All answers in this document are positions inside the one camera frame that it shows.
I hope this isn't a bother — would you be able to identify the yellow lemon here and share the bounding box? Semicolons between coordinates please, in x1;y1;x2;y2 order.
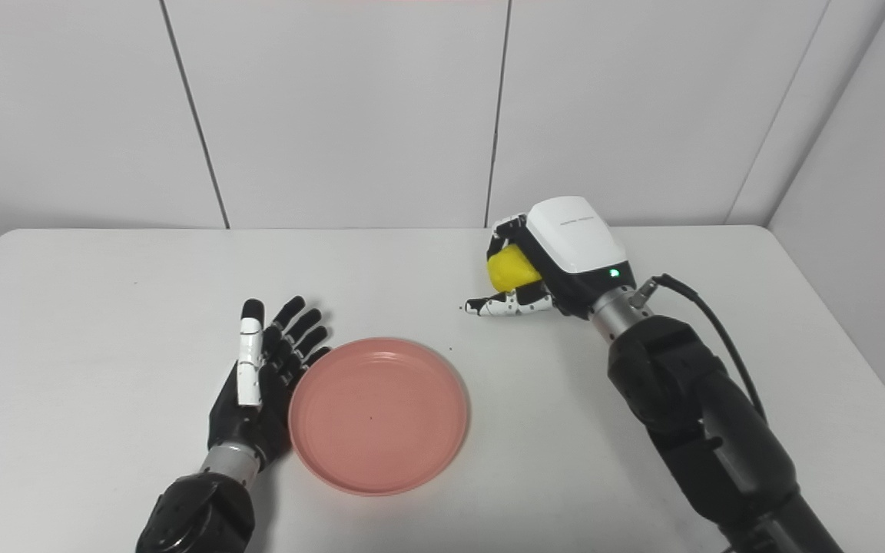
486;243;544;294

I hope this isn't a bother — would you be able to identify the pink plate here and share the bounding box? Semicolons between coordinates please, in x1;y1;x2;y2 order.
288;336;471;497

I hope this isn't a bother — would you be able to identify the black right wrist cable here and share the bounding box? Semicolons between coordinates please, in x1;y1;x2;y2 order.
629;273;768;423

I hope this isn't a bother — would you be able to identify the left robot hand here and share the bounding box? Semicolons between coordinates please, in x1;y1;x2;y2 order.
207;295;333;468

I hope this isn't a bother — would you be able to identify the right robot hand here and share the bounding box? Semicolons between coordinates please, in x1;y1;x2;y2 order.
465;196;638;320

